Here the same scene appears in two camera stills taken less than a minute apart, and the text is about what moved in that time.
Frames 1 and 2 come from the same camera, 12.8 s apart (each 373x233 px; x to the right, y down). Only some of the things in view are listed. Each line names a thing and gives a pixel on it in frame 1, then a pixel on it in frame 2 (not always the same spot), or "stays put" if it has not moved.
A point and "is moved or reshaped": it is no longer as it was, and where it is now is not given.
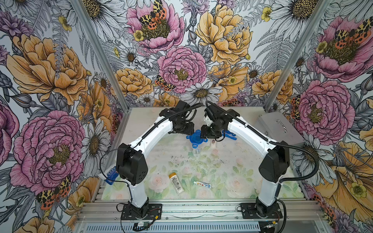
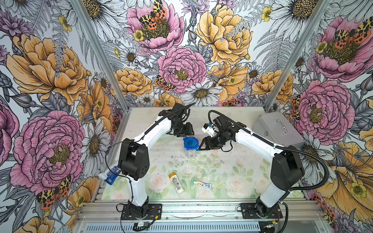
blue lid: x=195 y=139 is moved or reshaped
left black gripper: x=189 y=130 stays put
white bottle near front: x=177 y=184 stays put
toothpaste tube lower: x=208 y=185 stays put
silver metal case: x=275 y=126 stays put
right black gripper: x=205 y=133 → x=208 y=144
